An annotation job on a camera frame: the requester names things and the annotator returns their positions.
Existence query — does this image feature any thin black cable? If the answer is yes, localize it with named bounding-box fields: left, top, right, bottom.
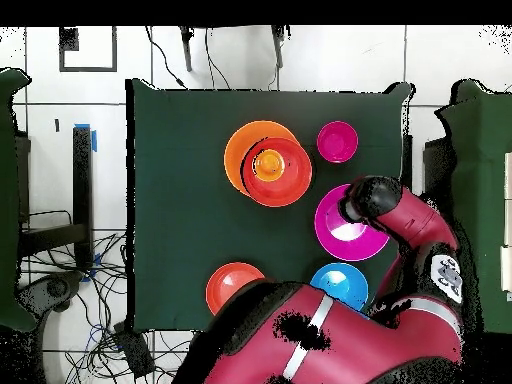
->
left=144, top=26, right=187, bottom=90
left=204, top=27, right=233, bottom=90

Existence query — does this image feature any large pink bowl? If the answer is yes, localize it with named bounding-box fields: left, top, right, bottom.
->
left=314, top=183, right=390, bottom=262

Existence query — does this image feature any black square frame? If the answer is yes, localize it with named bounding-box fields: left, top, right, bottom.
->
left=58, top=26, right=118, bottom=73

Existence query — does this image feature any black tripod leg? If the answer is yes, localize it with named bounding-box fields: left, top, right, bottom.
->
left=271, top=26, right=286, bottom=69
left=178, top=26, right=194, bottom=73

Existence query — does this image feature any green cloth side table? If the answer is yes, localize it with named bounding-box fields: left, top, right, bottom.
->
left=435, top=79, right=512, bottom=335
left=0, top=67, right=37, bottom=332

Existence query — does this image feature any black stand with blue tape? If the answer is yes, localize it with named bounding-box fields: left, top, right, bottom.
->
left=17, top=123, right=98, bottom=273

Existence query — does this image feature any small crimson bowl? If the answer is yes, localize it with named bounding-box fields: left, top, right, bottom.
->
left=316, top=120, right=360, bottom=164

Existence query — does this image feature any red-orange plastic bowl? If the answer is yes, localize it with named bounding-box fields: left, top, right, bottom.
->
left=241, top=137, right=314, bottom=208
left=205, top=262, right=266, bottom=316

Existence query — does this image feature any black power brick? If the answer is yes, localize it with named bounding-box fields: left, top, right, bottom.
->
left=112, top=321, right=156, bottom=379

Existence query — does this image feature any large orange bowl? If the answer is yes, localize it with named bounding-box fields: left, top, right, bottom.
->
left=223, top=120, right=301, bottom=198

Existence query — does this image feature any dark green tablecloth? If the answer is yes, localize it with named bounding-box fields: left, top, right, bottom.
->
left=125, top=78, right=415, bottom=334

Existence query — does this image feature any large blue bowl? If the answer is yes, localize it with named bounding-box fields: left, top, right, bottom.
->
left=309, top=262, right=370, bottom=318

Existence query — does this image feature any orange plastic cup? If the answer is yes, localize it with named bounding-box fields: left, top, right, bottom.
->
left=253, top=148, right=287, bottom=183

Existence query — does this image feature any tangle of cables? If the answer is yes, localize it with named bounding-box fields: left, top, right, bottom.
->
left=19, top=231, right=193, bottom=384

